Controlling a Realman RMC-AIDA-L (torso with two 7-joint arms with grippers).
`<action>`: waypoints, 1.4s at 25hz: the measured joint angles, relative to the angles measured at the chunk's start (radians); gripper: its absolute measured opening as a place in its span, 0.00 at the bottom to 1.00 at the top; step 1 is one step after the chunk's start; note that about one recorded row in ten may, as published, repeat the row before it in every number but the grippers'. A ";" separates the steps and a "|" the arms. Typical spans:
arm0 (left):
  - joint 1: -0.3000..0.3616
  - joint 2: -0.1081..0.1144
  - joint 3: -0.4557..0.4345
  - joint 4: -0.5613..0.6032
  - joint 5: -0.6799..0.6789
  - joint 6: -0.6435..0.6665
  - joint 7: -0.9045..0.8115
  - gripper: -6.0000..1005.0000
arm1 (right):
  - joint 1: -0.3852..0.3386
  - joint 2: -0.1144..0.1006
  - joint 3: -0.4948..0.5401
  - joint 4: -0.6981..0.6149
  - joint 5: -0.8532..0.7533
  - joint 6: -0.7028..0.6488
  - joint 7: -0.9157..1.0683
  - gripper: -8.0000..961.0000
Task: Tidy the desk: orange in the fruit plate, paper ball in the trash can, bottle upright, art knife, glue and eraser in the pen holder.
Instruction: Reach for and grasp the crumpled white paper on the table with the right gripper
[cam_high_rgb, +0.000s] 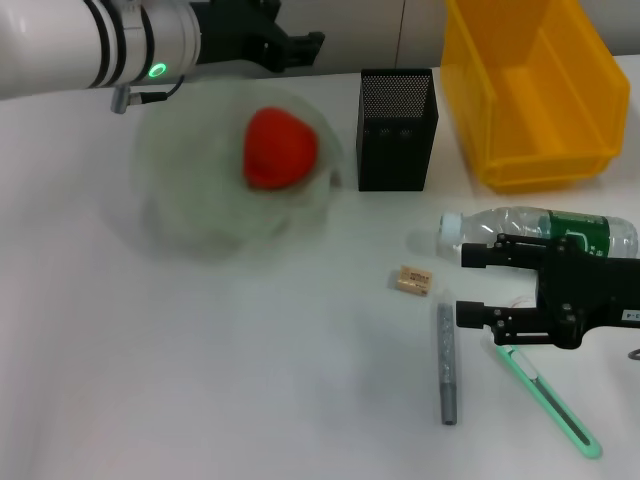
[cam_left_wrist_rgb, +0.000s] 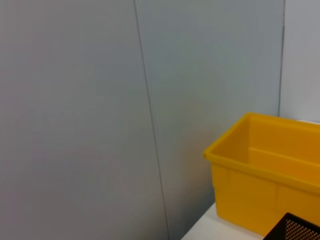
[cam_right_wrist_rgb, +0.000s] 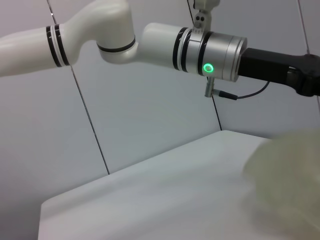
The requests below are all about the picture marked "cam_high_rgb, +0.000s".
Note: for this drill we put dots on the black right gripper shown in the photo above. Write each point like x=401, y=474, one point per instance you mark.
x=585, y=295

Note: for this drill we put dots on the yellow plastic bin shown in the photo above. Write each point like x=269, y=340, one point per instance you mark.
x=540, y=125

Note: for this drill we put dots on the black mesh pen holder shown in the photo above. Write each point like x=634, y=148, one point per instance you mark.
x=397, y=150

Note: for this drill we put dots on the orange fruit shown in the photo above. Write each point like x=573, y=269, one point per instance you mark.
x=280, y=150

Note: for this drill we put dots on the grey glitter pen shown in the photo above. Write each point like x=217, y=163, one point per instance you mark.
x=446, y=360

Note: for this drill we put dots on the green utility knife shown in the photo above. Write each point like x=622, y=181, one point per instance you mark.
x=550, y=405

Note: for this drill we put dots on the clear water bottle green label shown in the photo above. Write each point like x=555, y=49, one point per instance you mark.
x=480, y=227

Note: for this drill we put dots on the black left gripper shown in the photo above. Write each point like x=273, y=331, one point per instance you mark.
x=235, y=30

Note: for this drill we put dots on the green glass fruit bowl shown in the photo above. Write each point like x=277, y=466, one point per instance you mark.
x=200, y=200

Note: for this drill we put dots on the small beige eraser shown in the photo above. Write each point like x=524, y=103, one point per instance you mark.
x=412, y=281

